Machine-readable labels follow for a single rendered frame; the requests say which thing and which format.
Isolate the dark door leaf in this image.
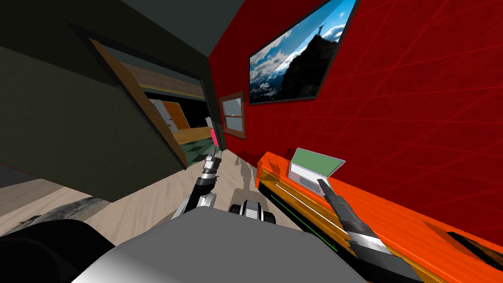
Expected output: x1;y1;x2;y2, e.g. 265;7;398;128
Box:
199;76;228;152

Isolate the brown framed window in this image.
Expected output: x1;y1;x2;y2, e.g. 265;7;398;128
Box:
219;91;247;140

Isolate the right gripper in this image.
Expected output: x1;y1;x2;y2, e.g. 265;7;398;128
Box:
317;178;358;232

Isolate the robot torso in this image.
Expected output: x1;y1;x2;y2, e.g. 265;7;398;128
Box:
72;199;368;283

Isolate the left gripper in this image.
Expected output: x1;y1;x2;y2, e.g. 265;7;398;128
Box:
202;154;222;176

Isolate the orange desk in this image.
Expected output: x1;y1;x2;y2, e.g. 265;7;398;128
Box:
255;151;503;283

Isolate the grey laptop with green screen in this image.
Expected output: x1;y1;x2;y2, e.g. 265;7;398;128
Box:
288;147;346;197

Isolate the framed mountain picture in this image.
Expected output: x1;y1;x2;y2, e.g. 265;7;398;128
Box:
248;0;359;106

